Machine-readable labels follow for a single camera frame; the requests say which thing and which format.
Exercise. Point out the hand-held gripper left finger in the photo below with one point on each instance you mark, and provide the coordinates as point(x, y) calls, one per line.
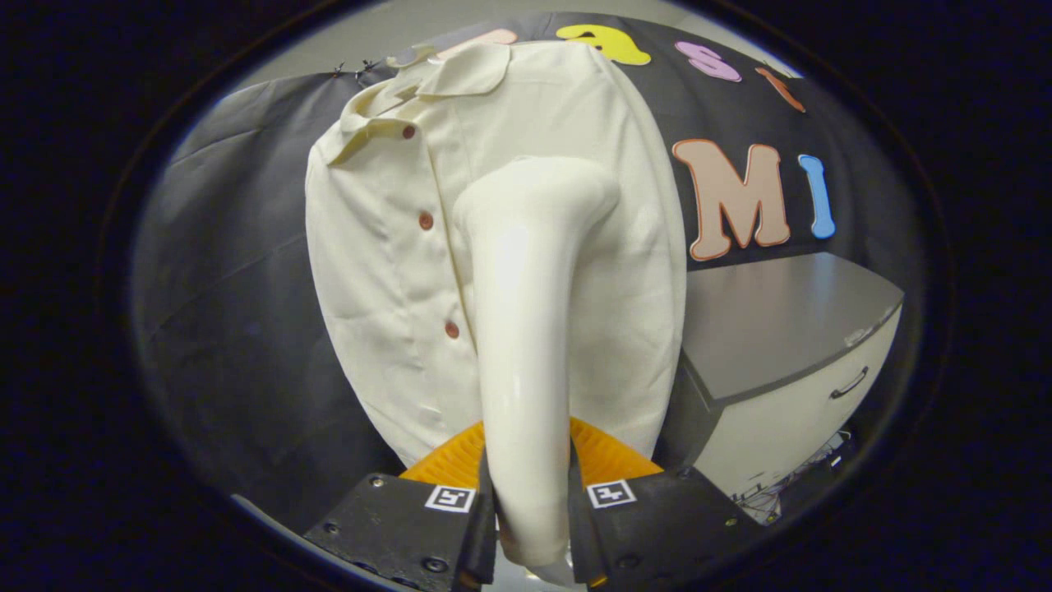
point(394, 530)

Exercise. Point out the cream button-up shirt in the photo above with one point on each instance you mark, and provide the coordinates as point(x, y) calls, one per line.
point(386, 271)

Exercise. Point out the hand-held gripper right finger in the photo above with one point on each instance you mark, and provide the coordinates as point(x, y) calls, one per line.
point(666, 526)

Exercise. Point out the white cabinet with grey top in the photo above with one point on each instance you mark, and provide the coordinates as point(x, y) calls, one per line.
point(781, 329)

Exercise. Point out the white garment steamer head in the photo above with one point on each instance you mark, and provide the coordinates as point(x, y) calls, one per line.
point(526, 329)

